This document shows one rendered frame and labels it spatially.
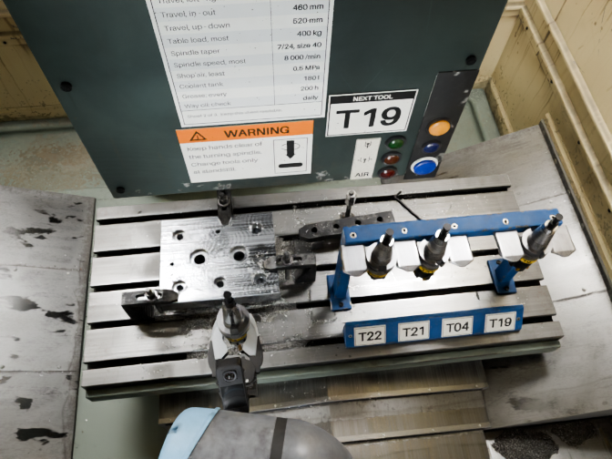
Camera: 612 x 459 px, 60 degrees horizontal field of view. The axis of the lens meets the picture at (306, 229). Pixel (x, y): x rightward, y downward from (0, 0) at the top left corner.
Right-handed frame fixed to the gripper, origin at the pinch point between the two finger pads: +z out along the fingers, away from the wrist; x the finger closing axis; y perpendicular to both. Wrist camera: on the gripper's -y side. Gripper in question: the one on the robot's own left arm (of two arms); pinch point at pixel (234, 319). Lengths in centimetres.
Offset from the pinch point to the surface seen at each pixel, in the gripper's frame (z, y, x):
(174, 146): 0, -51, -2
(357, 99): 0, -57, 19
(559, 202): 42, 31, 97
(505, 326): 2, 25, 65
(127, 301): 14.0, 16.8, -26.0
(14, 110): 109, 44, -81
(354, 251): 10.8, -3.9, 25.4
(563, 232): 11, -4, 70
